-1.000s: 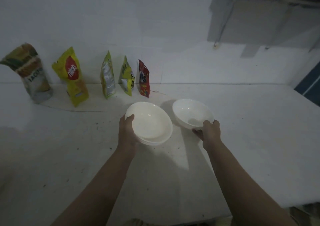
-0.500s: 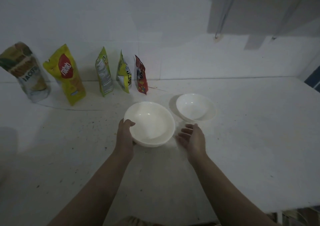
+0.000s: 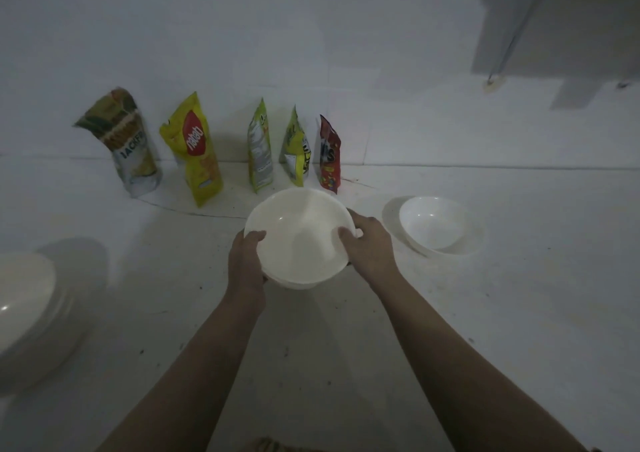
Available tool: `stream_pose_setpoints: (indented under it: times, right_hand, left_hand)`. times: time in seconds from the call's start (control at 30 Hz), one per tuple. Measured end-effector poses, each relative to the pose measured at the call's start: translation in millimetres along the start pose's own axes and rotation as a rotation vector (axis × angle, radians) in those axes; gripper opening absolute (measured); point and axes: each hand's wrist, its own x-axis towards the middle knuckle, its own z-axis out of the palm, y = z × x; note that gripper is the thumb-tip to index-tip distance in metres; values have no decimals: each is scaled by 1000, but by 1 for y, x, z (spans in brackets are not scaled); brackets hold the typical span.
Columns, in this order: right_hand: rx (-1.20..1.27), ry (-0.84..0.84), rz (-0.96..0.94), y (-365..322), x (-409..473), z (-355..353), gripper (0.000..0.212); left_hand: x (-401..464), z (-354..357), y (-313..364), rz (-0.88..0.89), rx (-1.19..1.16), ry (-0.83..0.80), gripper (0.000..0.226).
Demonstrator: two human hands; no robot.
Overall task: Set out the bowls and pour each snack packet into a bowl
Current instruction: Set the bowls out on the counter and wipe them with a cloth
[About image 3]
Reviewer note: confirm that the person's right hand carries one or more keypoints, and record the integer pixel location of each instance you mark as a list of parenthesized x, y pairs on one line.
[(372, 256)]

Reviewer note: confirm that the person's left hand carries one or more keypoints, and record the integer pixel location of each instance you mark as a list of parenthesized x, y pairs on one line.
[(245, 271)]

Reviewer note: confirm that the tall green snack bag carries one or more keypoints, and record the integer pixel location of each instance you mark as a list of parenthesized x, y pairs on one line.
[(260, 151)]

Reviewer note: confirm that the yellow snack bag red label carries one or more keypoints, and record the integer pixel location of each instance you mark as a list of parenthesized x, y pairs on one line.
[(197, 156)]

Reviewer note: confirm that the small yellow-green snack bag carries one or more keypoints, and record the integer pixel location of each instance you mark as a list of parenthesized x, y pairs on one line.
[(296, 151)]

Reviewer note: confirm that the jackfruit chips bag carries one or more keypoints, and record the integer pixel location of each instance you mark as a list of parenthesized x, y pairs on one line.
[(130, 151)]

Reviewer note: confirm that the large white bowl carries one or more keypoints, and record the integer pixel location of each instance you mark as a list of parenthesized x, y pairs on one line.
[(25, 291)]

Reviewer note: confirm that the person's left forearm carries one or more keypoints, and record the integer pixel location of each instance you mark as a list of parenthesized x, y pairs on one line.
[(200, 376)]

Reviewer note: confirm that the person's right forearm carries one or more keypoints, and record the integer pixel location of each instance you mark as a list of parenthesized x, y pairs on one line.
[(450, 366)]

